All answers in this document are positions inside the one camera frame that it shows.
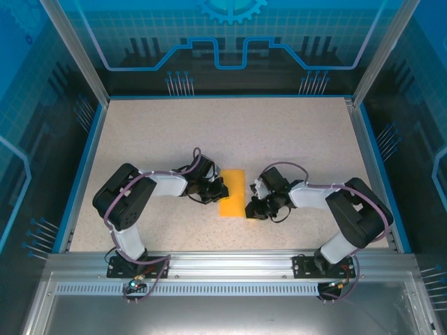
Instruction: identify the orange paper sheet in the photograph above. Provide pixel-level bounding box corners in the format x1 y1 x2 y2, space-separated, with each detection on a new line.
219 169 246 219

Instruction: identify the aluminium mounting beam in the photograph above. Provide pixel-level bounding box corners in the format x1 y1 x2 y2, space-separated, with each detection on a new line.
47 249 418 280

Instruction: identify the grey metal tray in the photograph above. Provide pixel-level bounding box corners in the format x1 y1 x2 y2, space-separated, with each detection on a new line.
20 271 441 335

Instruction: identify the blue table edge trim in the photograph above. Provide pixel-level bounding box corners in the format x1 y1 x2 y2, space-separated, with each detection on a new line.
359 104 413 254
52 103 108 254

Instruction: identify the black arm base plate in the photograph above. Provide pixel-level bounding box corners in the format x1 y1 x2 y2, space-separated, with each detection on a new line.
292 255 354 279
106 256 171 279

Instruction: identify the slotted grey cable duct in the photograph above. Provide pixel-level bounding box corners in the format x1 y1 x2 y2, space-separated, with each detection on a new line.
55 283 409 295

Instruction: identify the aluminium side rail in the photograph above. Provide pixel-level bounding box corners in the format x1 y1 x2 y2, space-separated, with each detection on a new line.
344 97 401 252

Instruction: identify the cable connector with green light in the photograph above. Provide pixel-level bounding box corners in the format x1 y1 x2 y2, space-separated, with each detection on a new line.
127 274 147 290
326 278 351 290

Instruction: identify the aluminium frame post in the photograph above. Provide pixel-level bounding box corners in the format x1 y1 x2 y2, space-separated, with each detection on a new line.
40 0 111 105
352 0 422 105

